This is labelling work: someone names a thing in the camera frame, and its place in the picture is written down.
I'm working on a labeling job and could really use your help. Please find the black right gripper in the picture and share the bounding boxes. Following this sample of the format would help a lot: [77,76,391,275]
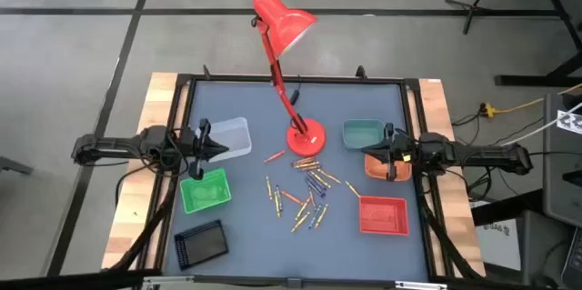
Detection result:
[361,122,413,183]

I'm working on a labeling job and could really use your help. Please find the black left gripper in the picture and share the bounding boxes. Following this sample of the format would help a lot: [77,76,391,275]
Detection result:
[181,118,229,181]

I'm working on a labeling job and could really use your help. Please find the red orange crayon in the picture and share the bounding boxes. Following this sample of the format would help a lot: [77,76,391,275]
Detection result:
[263,149,287,165]
[279,189,304,205]

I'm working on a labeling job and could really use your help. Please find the navy blue crayon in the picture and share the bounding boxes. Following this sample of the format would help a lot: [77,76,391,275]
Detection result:
[307,175,326,197]
[309,174,327,195]
[305,176,324,199]

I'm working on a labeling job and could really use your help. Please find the orange plastic bin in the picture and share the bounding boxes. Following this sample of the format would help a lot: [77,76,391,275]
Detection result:
[363,153,413,182]

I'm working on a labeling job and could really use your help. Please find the clear plastic bin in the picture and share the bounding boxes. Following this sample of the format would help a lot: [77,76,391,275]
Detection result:
[195,116,253,163]

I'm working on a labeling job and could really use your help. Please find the teal plastic bin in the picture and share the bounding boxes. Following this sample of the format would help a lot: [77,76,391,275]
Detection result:
[342,118,387,151]

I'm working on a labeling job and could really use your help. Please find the green plastic basket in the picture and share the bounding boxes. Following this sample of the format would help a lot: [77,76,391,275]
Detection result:
[179,167,233,215]

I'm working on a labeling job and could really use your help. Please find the red plastic basket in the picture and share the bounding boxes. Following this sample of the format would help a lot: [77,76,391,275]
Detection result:
[358,195,410,237]

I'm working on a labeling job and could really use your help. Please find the black plastic basket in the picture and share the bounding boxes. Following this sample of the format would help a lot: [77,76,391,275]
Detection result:
[174,219,230,271]

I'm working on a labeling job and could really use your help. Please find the grey blue table mat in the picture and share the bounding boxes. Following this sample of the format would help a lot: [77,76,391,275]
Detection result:
[163,80,431,282]

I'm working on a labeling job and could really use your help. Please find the red desk lamp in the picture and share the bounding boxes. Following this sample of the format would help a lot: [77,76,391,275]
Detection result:
[251,0,327,158]

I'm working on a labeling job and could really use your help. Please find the white cardboard box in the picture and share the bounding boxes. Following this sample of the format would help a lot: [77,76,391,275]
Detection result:
[472,217,524,273]

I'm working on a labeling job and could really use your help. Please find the black tripod stand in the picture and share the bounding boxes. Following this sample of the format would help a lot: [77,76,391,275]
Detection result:
[444,0,506,35]

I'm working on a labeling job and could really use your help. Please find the grey cabinet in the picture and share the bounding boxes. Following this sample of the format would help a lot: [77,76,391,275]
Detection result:
[543,93,582,228]

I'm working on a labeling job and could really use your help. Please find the grey computer case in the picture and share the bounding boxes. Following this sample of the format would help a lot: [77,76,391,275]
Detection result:
[517,210,574,286]

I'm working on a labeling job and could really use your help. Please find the white fiducial marker tag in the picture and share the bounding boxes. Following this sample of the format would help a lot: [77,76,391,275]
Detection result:
[557,110,582,135]

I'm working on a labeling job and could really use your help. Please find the grey stand foot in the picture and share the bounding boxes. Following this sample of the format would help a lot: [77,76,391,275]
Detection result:
[0,155,34,176]

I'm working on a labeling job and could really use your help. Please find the black metal table frame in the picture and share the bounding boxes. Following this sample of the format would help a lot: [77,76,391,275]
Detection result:
[138,65,486,289]

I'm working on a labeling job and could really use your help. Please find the black lamp power cable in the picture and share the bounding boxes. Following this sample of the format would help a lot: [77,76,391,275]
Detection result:
[289,75,304,123]

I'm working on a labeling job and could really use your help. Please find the black cable sleeve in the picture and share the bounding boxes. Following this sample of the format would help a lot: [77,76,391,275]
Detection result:
[106,175,181,273]
[417,180,486,280]

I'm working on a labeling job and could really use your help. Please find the yellow extension cord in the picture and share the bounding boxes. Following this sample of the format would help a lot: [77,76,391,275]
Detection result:
[481,83,582,116]

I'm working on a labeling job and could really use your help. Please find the black floor cable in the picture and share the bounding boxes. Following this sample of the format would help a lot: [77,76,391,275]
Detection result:
[488,116,546,145]

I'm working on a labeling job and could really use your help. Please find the white cable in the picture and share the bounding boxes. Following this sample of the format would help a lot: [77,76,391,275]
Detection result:
[499,102,582,146]

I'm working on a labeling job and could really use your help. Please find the black desk leg frame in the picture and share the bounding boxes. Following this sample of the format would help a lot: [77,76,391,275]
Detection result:
[494,0,582,87]

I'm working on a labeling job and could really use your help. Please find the black camera mount beam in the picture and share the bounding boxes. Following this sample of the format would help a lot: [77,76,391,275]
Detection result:
[0,269,456,290]

